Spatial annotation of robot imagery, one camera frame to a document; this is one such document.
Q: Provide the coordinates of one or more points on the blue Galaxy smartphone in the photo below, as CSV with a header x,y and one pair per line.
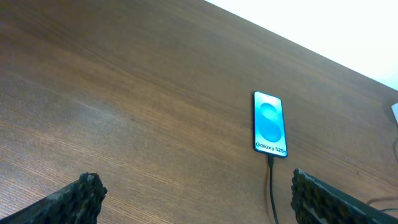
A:
x,y
268,125

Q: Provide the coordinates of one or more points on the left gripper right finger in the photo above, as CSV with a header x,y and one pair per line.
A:
x,y
316,202

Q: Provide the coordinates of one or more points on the white power strip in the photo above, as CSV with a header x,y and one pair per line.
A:
x,y
395,111

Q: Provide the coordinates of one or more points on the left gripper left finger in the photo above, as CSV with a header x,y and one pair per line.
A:
x,y
78,202

